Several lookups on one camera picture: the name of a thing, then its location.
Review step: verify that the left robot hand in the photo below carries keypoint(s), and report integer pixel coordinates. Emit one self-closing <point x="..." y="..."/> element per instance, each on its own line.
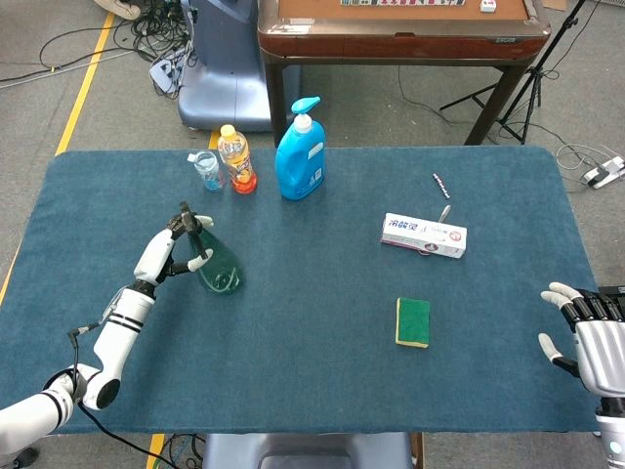
<point x="154" y="256"/>

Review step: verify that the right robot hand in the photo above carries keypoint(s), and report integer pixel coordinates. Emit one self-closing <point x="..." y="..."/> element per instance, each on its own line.
<point x="603" y="354"/>

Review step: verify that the green transparent spray bottle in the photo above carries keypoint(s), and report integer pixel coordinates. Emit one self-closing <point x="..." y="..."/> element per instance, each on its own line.
<point x="220" y="273"/>

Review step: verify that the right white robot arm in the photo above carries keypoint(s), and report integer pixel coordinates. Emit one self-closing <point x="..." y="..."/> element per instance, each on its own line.
<point x="612" y="435"/>

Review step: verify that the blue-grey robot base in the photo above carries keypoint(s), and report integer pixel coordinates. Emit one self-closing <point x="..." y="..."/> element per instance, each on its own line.
<point x="224" y="73"/>

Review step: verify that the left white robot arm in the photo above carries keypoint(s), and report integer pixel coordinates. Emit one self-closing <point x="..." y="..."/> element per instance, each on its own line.
<point x="117" y="337"/>

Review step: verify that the orange juice bottle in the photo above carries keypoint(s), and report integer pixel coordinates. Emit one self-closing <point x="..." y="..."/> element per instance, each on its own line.
<point x="237" y="161"/>

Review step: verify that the blue detergent pump bottle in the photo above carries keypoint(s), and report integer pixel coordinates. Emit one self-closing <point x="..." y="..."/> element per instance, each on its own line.
<point x="298" y="166"/>

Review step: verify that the black tripod stand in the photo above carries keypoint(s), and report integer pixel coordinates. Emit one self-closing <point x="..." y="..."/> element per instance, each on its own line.
<point x="535" y="73"/>

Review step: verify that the black box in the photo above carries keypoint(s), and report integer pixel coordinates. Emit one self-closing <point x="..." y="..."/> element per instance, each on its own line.
<point x="612" y="291"/>

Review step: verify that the small clear cup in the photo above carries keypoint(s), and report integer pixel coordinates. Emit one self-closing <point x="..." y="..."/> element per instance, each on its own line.
<point x="209" y="171"/>

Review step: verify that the blue table cloth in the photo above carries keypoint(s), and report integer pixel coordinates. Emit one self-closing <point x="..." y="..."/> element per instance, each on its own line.
<point x="312" y="317"/>

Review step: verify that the white power strip with plugs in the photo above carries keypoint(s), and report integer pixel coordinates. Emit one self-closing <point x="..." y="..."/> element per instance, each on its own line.
<point x="163" y="73"/>

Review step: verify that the green yellow sponge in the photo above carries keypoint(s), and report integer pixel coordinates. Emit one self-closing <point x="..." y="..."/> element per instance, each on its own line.
<point x="413" y="322"/>

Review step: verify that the metal spoon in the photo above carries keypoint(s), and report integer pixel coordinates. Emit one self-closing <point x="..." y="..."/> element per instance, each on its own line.
<point x="445" y="212"/>

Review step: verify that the white toothpaste box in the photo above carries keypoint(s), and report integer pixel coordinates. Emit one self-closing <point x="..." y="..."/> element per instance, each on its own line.
<point x="422" y="237"/>

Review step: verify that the thin patterned pen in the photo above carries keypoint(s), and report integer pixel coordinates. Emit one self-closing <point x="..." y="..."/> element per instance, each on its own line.
<point x="441" y="186"/>

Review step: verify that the grey-blue robot torso base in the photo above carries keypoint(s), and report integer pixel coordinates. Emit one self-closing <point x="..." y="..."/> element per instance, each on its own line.
<point x="303" y="449"/>

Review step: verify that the beige shoes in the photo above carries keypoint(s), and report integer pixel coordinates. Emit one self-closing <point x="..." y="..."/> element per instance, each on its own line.
<point x="119" y="7"/>

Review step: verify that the brown mahjong table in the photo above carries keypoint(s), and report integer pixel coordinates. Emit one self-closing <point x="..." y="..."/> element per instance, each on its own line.
<point x="390" y="46"/>

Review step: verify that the row of mahjong tiles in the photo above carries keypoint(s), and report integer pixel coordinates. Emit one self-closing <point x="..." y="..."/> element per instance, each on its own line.
<point x="400" y="2"/>

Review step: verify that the white red mahjong tile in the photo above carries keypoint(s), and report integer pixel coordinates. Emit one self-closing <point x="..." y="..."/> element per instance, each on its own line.
<point x="488" y="6"/>

